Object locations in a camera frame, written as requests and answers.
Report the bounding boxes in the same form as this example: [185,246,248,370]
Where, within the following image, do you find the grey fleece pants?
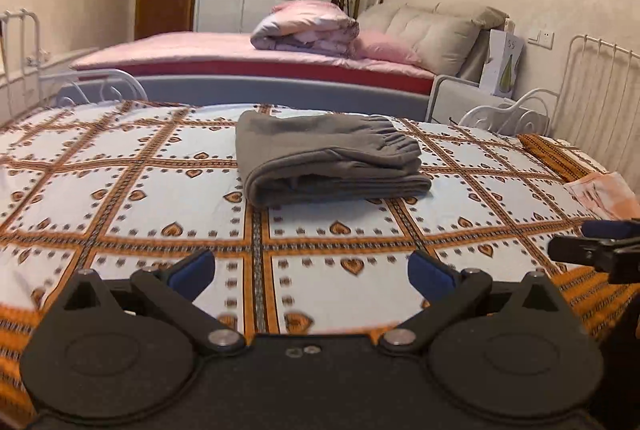
[235,111,432,208]

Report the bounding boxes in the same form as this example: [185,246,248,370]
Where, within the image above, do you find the peach patterned cloth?
[564,172,640,220]

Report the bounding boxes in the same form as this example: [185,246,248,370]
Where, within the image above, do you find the white orange patterned bedspread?
[1,102,639,428]

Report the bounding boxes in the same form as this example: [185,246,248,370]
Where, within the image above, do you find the white metal bed headboard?
[458,35,639,192]

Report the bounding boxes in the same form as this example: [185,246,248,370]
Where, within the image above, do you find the white bedside table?
[425,75,514,125]

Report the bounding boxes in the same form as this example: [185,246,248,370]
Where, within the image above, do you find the white box with green print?
[480,18,525,99]

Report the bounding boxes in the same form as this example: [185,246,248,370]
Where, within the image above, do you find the beige cushioned headboard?
[358,2,509,83]

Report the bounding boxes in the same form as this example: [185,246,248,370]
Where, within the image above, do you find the white metal bed footboard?
[1,8,148,126]

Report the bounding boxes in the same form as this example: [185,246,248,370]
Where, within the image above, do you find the pink pillow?
[352,31,421,66]

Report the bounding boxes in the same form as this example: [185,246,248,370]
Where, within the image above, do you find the folded pink white duvet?
[250,0,360,58]

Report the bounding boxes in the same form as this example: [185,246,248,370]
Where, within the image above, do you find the white wall socket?
[527,28,555,50]

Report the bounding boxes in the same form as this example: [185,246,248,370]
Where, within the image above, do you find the pink bed with grey frame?
[70,32,435,119]

